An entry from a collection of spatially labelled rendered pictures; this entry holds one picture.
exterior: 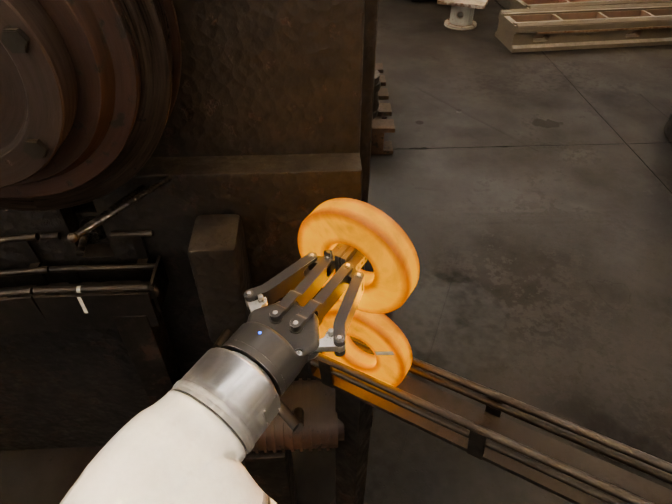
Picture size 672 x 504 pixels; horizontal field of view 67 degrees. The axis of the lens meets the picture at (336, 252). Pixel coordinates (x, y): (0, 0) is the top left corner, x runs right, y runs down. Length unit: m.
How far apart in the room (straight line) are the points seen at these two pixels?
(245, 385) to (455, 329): 1.35
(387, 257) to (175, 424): 0.28
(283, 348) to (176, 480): 0.14
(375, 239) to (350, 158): 0.33
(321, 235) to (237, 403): 0.24
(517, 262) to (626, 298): 0.39
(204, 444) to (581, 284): 1.76
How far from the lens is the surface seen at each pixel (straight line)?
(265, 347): 0.48
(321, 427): 0.94
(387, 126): 2.52
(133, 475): 0.43
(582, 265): 2.14
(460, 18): 4.30
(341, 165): 0.85
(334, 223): 0.58
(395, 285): 0.59
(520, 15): 4.17
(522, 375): 1.71
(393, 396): 0.78
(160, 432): 0.44
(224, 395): 0.45
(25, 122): 0.67
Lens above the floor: 1.33
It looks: 42 degrees down
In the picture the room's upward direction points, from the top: straight up
